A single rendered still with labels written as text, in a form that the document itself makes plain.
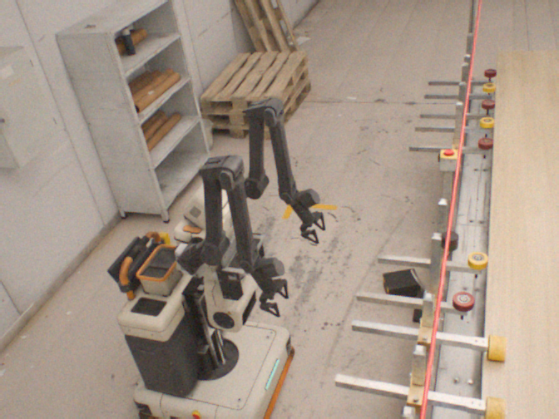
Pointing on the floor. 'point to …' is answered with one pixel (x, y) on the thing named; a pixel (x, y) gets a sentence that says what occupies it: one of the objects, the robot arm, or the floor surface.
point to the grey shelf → (160, 175)
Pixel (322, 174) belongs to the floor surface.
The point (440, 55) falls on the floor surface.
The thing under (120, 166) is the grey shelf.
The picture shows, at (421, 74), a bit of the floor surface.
